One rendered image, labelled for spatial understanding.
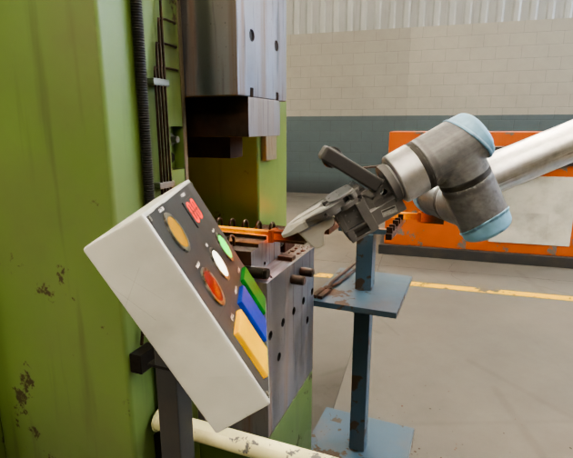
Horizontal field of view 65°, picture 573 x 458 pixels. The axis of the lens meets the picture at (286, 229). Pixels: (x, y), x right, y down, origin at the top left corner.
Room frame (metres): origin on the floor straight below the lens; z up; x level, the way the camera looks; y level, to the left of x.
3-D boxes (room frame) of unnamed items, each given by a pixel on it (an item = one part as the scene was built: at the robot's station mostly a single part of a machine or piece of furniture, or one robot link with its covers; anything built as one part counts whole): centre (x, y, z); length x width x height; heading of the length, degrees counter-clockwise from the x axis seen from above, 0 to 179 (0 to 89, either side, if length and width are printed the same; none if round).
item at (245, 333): (0.56, 0.05, 1.01); 0.07 x 0.05 x 0.07; 3
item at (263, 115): (1.28, 0.25, 1.32); 0.42 x 0.20 x 0.10; 68
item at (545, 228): (4.69, -1.90, 0.63); 2.10 x 1.12 x 1.25; 73
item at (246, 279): (0.76, 0.06, 1.01); 0.07 x 0.05 x 0.07; 3
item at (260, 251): (1.28, 0.25, 0.96); 0.42 x 0.20 x 0.09; 68
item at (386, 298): (1.59, -0.29, 0.70); 0.40 x 0.30 x 0.02; 158
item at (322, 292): (1.74, -0.25, 0.71); 0.60 x 0.04 x 0.01; 152
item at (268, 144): (1.54, 0.06, 1.27); 0.09 x 0.02 x 0.17; 158
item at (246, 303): (0.66, 0.06, 1.01); 0.07 x 0.05 x 0.07; 3
